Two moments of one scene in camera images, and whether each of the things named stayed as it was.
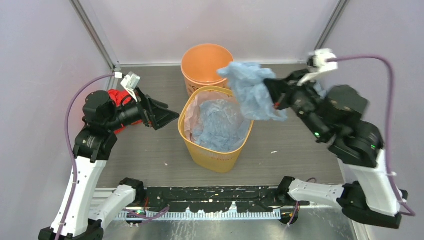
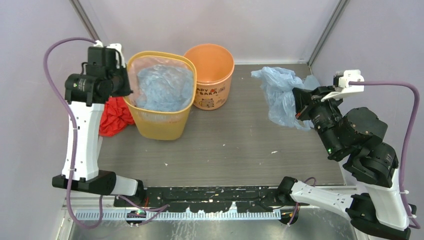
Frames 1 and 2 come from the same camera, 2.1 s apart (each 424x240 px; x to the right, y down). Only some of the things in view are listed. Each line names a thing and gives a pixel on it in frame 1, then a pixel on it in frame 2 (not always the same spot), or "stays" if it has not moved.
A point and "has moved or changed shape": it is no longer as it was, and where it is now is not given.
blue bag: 221,126 -> 162,88
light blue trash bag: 256,103 has moved or changed shape
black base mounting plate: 216,199 stays
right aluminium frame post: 339,8 stays
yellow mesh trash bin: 213,128 -> 163,84
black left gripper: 153,117 -> 126,89
